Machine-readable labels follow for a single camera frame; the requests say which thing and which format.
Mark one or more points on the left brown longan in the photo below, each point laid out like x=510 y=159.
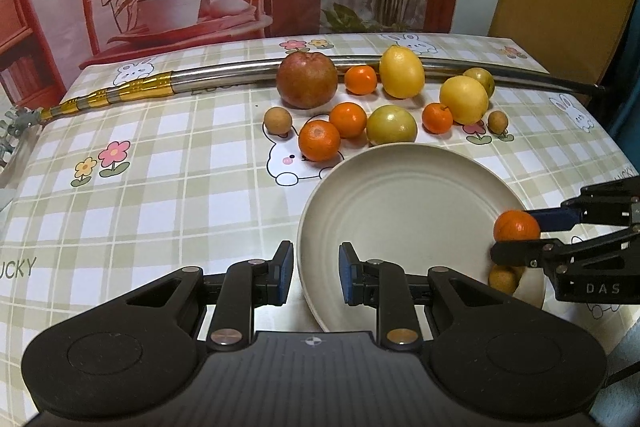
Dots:
x=277 y=121

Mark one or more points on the grey toothed pole head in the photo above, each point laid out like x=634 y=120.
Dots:
x=14 y=125

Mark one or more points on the silver gold telescopic pole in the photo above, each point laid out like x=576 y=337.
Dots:
x=164 y=84

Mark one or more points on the right small orange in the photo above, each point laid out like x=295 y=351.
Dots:
x=437 y=118

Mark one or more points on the brown longan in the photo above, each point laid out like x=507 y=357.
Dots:
x=498 y=122
x=277 y=121

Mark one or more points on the white round plate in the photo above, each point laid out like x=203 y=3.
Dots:
x=416 y=205

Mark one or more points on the small orange behind apple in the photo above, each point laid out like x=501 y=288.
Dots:
x=361 y=80

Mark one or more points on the right brown longan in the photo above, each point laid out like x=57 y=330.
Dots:
x=498 y=122

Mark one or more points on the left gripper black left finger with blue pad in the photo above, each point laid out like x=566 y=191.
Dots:
x=236 y=294

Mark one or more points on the yellow-green round fruit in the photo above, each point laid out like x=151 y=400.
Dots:
x=391 y=124

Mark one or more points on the large yellow lemon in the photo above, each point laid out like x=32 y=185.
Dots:
x=401 y=72

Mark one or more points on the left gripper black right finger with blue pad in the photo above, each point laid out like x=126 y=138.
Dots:
x=394 y=294

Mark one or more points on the yellow fruit in plate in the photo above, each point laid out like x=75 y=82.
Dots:
x=505 y=278

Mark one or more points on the plaid bunny tablecloth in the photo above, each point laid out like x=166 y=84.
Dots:
x=113 y=199

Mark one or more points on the small green-yellow fruit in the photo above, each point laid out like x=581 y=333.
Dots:
x=483 y=77

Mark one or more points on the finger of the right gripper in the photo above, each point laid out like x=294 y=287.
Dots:
x=555 y=219
x=521 y=253

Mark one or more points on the red apple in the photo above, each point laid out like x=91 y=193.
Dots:
x=306 y=80

